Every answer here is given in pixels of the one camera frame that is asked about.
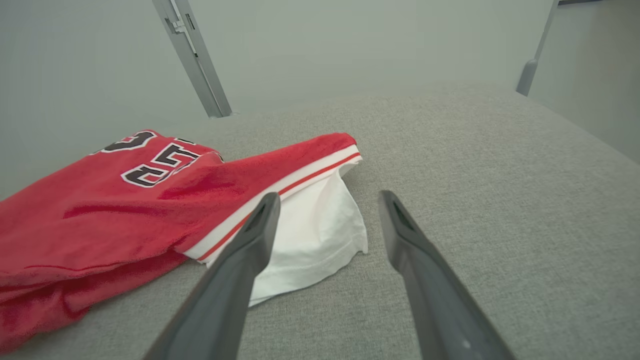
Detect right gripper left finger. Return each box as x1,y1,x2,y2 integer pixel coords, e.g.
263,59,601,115
142,191,282,360

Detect grey wall posts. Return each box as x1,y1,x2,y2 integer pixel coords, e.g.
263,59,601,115
516,0,560,97

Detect red jersey with number print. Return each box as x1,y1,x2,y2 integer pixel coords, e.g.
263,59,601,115
0,129,369,353

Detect aluminium door frame with latch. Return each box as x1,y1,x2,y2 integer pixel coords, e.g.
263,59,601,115
152,0,232,119

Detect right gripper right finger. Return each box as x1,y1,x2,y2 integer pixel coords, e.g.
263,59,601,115
378,190,516,360

